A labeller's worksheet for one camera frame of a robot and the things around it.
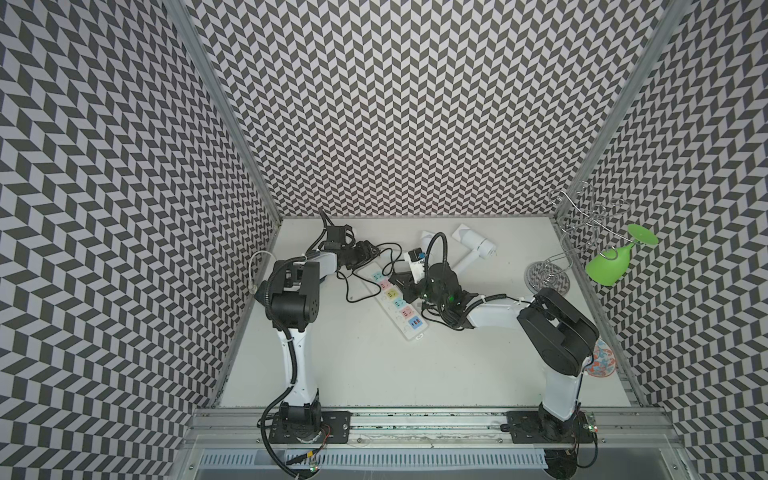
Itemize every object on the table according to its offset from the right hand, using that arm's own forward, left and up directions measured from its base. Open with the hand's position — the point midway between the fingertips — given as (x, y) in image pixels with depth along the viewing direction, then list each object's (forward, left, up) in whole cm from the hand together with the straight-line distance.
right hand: (393, 279), depth 88 cm
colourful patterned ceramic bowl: (-21, -58, -8) cm, 62 cm away
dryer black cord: (-12, -19, -9) cm, 24 cm away
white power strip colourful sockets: (-9, -4, -8) cm, 12 cm away
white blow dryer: (+19, -29, -6) cm, 35 cm away
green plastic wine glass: (-3, -57, +10) cm, 58 cm away
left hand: (+16, +7, -8) cm, 19 cm away
